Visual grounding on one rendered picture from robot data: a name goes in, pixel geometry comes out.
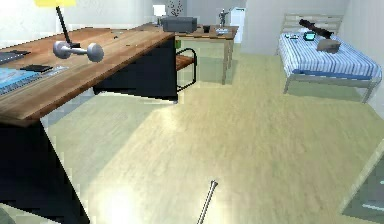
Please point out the brown cushion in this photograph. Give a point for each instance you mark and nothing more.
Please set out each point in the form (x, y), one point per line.
(329, 45)

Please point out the black cup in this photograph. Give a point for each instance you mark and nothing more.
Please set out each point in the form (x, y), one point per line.
(206, 29)

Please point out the black chair wooden seat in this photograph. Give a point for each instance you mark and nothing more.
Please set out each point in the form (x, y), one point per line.
(186, 61)

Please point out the white cupboard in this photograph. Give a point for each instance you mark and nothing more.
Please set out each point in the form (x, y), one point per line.
(238, 25)

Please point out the grey flat dish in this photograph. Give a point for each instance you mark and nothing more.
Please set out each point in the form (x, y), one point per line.
(222, 31)

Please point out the small green box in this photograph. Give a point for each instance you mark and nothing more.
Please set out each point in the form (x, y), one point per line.
(178, 43)

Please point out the large wooden desk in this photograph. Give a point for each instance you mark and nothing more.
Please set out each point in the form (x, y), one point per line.
(110, 63)

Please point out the small dark round thing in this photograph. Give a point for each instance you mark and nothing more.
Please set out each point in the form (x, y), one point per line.
(117, 32)

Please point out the small dark flat thing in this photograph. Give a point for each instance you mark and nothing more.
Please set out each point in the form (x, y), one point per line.
(291, 36)

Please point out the grey dumbbell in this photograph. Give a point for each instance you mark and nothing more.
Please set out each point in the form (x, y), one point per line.
(77, 51)

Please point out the small wooden table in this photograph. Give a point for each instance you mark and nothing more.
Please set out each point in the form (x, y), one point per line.
(206, 43)

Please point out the grey green furniture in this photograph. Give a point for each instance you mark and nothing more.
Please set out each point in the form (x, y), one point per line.
(370, 196)

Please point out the black flat phone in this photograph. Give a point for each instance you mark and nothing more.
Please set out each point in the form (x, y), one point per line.
(36, 68)

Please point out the yellow shade desk lamp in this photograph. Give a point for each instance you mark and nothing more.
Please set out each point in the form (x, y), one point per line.
(62, 23)

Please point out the grey figure statue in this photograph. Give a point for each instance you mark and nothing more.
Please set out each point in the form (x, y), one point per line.
(223, 18)

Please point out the striped blue white bed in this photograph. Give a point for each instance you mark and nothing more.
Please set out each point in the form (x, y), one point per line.
(328, 60)

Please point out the dark house plant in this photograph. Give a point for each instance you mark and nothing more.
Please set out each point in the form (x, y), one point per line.
(175, 8)

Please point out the black baseball bat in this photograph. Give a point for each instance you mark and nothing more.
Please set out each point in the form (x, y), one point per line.
(315, 28)

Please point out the blue book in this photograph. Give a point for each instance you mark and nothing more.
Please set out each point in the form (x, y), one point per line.
(15, 79)

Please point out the teal alarm clock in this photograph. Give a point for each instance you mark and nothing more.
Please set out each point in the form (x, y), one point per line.
(309, 36)

